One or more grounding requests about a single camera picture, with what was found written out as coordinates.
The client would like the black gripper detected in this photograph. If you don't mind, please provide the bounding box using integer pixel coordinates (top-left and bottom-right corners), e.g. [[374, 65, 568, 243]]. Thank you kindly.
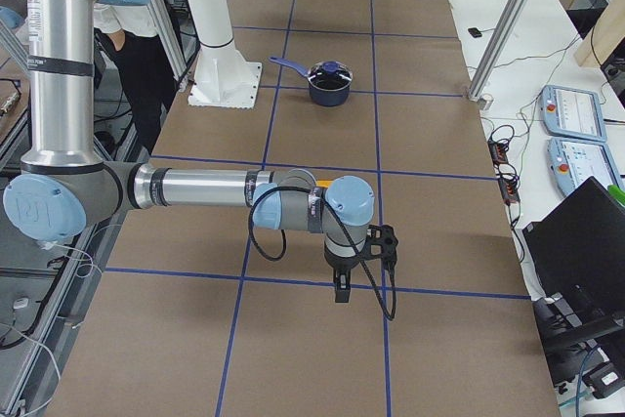
[[333, 265, 353, 304]]

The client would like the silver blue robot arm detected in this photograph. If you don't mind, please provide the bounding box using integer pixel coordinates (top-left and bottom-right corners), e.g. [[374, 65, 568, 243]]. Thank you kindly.
[[3, 0, 374, 303]]

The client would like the dark blue saucepan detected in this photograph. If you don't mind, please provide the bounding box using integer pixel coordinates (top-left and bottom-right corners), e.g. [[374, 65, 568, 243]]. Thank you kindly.
[[269, 57, 353, 107]]

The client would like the brown paper table cover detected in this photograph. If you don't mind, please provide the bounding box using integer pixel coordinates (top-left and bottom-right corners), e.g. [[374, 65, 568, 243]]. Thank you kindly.
[[48, 0, 558, 416]]

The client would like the black laptop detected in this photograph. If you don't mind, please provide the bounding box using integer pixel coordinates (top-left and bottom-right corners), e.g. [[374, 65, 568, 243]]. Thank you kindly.
[[522, 177, 624, 310]]

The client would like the lower teach pendant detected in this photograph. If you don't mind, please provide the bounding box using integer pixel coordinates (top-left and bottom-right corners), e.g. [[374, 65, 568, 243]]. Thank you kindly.
[[547, 137, 624, 196]]

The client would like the teach pendant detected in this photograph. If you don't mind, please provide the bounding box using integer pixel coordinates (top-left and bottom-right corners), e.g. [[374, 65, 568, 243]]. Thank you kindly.
[[547, 137, 624, 196], [539, 85, 607, 143]]

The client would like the upper teach pendant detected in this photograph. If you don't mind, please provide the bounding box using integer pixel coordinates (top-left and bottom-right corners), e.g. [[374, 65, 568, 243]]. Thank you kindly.
[[539, 85, 607, 143]]

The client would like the small black device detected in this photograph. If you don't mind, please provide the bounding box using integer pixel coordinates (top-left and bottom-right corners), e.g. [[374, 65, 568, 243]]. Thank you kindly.
[[468, 27, 482, 38]]

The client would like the person in white shirt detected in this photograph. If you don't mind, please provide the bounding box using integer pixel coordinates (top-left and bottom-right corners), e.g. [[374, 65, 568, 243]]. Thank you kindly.
[[93, 3, 179, 152]]

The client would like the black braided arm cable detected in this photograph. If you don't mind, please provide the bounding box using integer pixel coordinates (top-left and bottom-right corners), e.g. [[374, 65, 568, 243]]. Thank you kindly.
[[247, 184, 397, 322]]

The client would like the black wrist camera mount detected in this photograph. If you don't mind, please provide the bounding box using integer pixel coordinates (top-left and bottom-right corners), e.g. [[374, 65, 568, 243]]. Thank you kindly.
[[362, 225, 398, 273]]

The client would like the black orange cable adapter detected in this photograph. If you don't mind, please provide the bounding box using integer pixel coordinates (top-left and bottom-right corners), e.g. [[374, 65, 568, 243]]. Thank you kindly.
[[487, 139, 521, 206]]

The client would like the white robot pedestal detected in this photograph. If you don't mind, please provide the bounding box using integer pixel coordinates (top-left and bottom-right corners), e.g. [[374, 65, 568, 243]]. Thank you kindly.
[[187, 0, 262, 109]]

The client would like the aluminium frame post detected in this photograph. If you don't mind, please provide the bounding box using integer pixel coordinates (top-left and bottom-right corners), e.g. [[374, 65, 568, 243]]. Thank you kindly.
[[467, 0, 527, 110]]

